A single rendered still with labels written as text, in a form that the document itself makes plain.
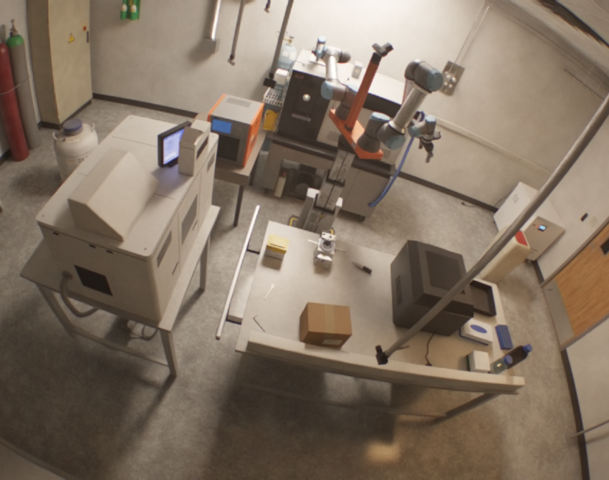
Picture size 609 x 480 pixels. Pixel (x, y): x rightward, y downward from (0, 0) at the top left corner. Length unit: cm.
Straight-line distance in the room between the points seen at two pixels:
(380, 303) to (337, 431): 108
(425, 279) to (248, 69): 331
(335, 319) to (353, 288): 40
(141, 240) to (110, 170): 30
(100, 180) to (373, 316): 155
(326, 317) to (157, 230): 88
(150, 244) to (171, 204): 23
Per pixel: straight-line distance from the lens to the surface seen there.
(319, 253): 202
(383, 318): 201
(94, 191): 133
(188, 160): 153
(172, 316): 175
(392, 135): 196
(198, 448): 246
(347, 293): 200
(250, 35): 423
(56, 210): 153
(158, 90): 493
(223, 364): 260
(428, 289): 187
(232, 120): 266
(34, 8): 455
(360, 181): 345
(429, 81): 188
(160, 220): 139
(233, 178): 285
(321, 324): 164
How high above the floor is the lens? 245
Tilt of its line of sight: 46 degrees down
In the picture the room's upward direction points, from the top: 22 degrees clockwise
